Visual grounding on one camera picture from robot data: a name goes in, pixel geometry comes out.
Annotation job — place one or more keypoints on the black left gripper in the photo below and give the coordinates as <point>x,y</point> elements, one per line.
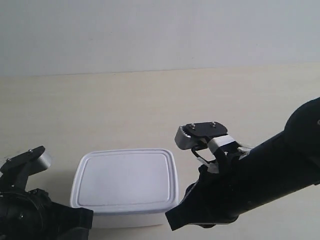
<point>33,216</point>

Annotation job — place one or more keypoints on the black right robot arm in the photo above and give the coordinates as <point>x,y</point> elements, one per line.
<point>234,179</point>

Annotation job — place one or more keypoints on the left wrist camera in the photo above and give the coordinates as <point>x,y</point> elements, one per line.
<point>16,170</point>

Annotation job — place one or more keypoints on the white lidded plastic container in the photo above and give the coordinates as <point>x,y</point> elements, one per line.
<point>126,188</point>

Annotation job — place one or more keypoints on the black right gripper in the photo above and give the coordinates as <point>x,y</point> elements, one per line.
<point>204,201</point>

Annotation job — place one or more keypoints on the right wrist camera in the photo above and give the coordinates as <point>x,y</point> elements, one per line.
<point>208,135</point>

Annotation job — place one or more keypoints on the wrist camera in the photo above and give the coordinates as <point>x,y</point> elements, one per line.
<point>208,135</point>
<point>16,170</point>

